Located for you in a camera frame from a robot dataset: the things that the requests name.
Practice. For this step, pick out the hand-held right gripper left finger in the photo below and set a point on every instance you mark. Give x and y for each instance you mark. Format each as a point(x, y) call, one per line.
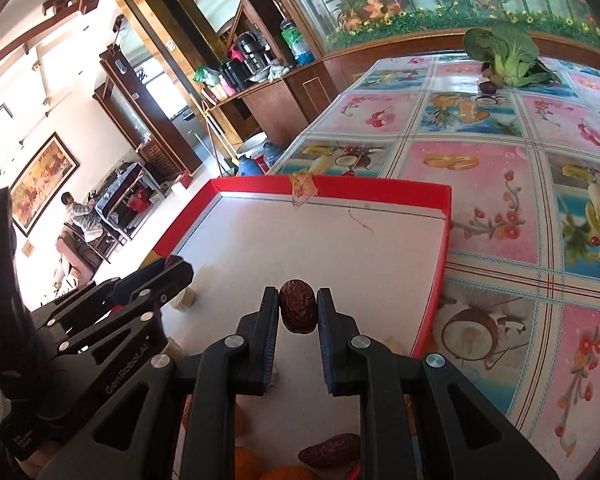
point(270, 340)

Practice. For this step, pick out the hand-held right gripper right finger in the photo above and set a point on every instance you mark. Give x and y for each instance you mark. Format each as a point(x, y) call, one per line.
point(325, 340)

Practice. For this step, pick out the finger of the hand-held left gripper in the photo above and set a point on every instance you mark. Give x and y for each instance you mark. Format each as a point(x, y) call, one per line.
point(105, 292)
point(177, 280)

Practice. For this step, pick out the red box with white inside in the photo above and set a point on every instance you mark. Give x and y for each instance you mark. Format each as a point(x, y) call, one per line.
point(330, 240)

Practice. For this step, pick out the brown armchair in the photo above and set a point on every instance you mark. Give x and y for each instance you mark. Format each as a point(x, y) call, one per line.
point(77, 256)

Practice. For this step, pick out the red bag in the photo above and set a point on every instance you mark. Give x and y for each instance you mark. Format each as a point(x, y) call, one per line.
point(139, 200)

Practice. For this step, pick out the small red and white box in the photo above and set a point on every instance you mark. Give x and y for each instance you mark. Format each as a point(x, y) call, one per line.
point(181, 181)

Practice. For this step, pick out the grey folding table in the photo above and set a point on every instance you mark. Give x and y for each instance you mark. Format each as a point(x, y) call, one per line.
point(120, 185)

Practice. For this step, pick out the blue water jug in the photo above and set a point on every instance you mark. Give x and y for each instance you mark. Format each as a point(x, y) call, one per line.
point(247, 165)

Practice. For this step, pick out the red bucket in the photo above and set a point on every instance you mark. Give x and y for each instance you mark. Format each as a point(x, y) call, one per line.
point(260, 160)

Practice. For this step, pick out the broom stick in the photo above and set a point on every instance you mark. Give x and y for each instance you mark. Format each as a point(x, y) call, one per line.
point(213, 135)

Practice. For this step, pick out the pale basin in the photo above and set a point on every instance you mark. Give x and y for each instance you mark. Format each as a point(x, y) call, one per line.
point(252, 145)

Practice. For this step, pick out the short wooden cabinet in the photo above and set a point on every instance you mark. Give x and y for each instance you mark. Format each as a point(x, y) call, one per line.
point(120, 110)

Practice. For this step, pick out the pink cups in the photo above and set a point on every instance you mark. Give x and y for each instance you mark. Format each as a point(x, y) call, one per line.
point(217, 92)

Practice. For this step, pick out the wooden sideboard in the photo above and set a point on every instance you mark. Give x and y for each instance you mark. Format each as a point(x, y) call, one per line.
point(280, 105)

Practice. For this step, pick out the green plastic bag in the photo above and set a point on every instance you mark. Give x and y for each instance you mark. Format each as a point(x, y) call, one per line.
point(205, 75)

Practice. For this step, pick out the printed plastic tablecloth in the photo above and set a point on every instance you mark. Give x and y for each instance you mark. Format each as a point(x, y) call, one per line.
point(480, 200)

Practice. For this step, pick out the short black thermos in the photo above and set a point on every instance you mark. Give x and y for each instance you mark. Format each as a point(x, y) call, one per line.
point(230, 75)

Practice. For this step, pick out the metal bowl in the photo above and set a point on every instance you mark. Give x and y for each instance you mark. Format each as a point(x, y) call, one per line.
point(259, 76)

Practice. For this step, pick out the tall wooden cabinet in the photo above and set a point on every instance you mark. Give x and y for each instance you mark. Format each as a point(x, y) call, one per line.
point(150, 60)

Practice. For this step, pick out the white cloth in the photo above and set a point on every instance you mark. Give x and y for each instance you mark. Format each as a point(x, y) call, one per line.
point(278, 70)

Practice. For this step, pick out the tall black thermos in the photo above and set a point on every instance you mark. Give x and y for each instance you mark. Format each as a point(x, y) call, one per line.
point(250, 50)

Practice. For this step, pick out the green plastic bottle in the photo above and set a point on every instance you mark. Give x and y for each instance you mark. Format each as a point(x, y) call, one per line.
point(295, 42)

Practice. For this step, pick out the purple passion fruit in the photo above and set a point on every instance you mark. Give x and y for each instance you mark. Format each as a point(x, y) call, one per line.
point(487, 88)

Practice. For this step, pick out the green bok choy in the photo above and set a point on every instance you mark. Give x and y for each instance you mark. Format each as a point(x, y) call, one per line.
point(505, 52)

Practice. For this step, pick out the glass partition with artificial plants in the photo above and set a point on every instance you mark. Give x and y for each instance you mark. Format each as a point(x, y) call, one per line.
point(430, 0)

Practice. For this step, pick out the small golden wall frame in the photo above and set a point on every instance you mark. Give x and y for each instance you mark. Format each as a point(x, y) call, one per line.
point(28, 248)

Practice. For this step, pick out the framed wall painting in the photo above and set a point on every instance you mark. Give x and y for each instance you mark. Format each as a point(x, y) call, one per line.
point(42, 180)

